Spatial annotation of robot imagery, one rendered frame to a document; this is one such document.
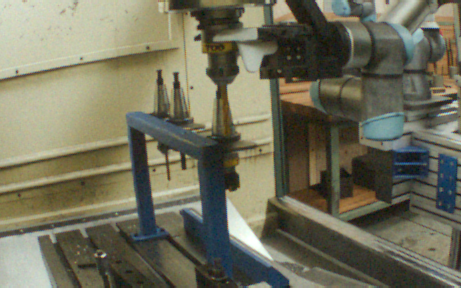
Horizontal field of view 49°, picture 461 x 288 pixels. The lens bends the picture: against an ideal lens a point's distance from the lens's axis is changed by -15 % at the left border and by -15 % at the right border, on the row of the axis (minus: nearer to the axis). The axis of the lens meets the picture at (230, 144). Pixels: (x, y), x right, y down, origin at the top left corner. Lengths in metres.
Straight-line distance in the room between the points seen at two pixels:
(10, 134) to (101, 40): 0.41
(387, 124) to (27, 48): 1.13
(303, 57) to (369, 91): 0.15
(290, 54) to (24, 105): 1.08
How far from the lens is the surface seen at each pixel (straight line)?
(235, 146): 1.03
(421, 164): 1.73
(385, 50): 0.88
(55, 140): 1.74
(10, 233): 1.78
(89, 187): 1.79
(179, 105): 1.27
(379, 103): 0.89
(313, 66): 0.79
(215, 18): 0.73
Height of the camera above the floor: 1.45
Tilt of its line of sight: 13 degrees down
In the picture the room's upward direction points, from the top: 4 degrees counter-clockwise
